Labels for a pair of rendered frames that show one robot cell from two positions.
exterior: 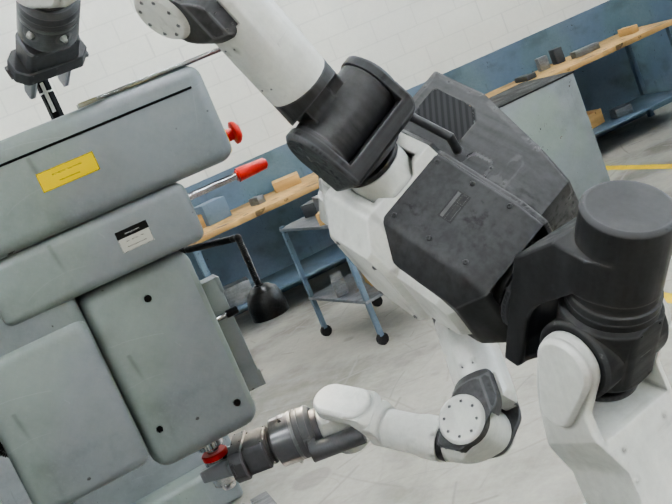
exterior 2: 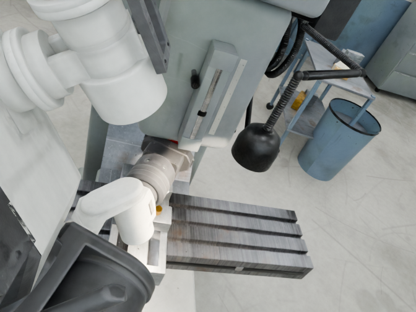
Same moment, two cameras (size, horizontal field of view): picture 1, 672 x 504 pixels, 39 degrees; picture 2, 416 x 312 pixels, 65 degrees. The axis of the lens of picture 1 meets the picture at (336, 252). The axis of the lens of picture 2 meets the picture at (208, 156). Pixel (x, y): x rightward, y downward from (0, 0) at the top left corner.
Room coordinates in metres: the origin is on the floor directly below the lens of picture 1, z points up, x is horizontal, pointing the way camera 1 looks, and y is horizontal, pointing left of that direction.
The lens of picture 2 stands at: (1.61, -0.28, 1.75)
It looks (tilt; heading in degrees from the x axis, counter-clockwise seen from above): 40 degrees down; 84
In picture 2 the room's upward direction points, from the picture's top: 25 degrees clockwise
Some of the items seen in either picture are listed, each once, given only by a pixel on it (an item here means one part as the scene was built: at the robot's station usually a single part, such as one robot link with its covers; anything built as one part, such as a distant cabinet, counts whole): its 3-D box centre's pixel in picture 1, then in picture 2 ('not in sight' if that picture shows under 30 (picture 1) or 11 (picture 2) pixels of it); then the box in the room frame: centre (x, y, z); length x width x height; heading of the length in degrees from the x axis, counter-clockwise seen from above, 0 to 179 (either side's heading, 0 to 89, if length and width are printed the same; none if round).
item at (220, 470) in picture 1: (218, 472); not in sight; (1.55, 0.33, 1.24); 0.06 x 0.02 x 0.03; 85
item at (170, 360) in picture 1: (163, 350); (203, 57); (1.58, 0.34, 1.47); 0.21 x 0.19 x 0.32; 16
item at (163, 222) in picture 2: not in sight; (142, 215); (1.57, 0.27, 1.02); 0.15 x 0.06 x 0.04; 14
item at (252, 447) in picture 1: (268, 447); (158, 166); (1.57, 0.24, 1.24); 0.13 x 0.12 x 0.10; 175
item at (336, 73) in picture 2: (207, 244); (335, 73); (1.78, 0.22, 1.58); 0.17 x 0.01 x 0.01; 44
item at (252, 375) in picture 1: (229, 333); (203, 101); (1.61, 0.23, 1.45); 0.04 x 0.04 x 0.21; 16
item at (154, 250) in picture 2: not in sight; (141, 215); (1.56, 0.30, 0.98); 0.35 x 0.15 x 0.11; 104
